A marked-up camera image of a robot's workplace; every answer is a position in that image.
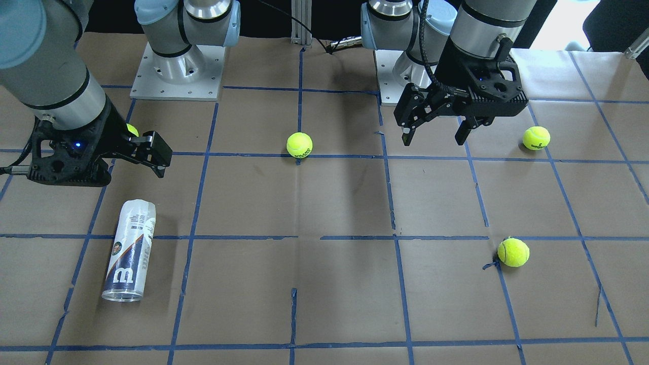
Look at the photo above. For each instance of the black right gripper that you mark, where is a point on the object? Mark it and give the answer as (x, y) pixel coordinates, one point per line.
(112, 134)

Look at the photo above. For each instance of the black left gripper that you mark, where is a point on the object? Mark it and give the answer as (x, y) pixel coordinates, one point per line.
(447, 72)

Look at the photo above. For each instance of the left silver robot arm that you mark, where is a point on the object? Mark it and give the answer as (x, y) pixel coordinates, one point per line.
(422, 30)

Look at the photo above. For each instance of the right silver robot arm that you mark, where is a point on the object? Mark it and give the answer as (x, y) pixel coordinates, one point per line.
(77, 127)

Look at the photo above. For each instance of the tennis ball near base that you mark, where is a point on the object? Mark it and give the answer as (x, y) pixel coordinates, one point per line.
(536, 138)
(133, 130)

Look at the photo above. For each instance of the centre tennis ball between bases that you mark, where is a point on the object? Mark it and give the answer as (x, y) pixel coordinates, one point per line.
(299, 145)

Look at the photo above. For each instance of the tennis ball on tape cross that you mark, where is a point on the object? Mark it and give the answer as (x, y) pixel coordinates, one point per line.
(513, 252)

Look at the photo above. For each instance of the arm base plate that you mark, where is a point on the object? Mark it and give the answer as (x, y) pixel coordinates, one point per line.
(193, 76)
(394, 70)

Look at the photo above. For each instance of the aluminium frame post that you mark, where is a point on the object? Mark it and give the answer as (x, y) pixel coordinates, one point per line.
(301, 23)

